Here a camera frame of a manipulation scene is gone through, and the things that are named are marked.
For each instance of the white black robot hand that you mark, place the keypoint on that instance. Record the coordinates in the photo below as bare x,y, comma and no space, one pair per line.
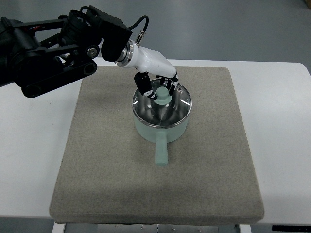
147,61

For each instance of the glass lid with green knob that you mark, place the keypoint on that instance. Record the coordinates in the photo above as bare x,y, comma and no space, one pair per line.
166,115

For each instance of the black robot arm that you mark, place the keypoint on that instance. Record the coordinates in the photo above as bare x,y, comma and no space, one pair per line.
43,56

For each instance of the mint green saucepan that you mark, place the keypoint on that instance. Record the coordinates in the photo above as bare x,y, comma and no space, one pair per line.
160,136

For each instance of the grey felt mat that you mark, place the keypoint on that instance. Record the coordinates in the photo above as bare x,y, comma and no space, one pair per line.
108,173

